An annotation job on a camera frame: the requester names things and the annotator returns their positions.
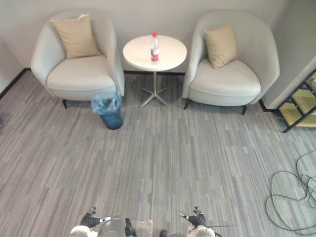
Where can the clear bottle with red cap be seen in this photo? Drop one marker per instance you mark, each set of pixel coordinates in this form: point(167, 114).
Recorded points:
point(154, 48)

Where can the small dark blue bin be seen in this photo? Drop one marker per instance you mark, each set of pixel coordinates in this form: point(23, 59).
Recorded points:
point(111, 119)

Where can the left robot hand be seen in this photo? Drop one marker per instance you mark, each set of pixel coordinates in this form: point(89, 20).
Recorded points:
point(92, 219)

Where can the translucent blue bin bag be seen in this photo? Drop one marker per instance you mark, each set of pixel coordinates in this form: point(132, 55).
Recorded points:
point(105, 103)

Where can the round white side table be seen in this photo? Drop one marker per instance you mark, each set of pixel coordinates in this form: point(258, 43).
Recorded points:
point(155, 51)

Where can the beige square cushion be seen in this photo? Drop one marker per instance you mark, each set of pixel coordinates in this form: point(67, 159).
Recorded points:
point(77, 37)
point(221, 47)

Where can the black metal frame shelf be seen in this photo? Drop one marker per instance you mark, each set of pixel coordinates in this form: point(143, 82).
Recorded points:
point(302, 101)

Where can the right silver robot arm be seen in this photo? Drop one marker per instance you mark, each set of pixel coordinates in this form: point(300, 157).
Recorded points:
point(200, 232)

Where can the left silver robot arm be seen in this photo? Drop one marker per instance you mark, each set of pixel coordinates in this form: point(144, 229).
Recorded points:
point(79, 231)

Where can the light grey tub armchair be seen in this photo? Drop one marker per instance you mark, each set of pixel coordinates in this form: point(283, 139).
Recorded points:
point(224, 81)
point(79, 79)

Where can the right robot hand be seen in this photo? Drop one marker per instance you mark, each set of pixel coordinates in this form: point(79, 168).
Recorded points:
point(196, 218)

